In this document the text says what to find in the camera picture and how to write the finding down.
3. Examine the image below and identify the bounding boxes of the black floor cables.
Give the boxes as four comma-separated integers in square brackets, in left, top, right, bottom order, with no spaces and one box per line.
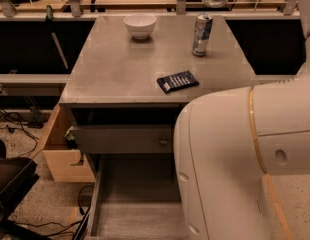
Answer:
[0,87,41,158]

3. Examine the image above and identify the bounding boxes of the dark blue snack packet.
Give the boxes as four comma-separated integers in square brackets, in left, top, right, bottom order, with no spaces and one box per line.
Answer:
[157,71,199,94]

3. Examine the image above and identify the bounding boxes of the tall silver blue can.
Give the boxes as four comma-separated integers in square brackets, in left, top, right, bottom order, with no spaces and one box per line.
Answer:
[192,13,213,56]

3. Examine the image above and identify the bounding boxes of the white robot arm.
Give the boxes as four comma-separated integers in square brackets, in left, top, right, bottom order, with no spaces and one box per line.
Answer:
[174,0,310,240]

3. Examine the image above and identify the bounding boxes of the open grey lower drawer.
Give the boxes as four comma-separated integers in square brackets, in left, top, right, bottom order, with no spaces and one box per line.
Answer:
[85,154,188,240]

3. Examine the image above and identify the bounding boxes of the green handled tool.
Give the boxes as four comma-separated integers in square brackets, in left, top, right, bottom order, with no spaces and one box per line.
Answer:
[45,5,69,70]

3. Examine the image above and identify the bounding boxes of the grey wooden cabinet table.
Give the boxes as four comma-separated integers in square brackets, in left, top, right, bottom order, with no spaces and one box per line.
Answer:
[59,14,259,240]

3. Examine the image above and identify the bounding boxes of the closed grey upper drawer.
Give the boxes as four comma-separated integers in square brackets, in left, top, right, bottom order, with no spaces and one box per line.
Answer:
[71,125,173,154]

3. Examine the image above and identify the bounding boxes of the light wooden box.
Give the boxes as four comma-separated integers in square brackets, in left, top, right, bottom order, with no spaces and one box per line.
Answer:
[36,105,95,183]

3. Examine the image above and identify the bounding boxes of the white ceramic bowl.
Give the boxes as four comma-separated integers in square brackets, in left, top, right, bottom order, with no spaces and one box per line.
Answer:
[124,13,157,40]

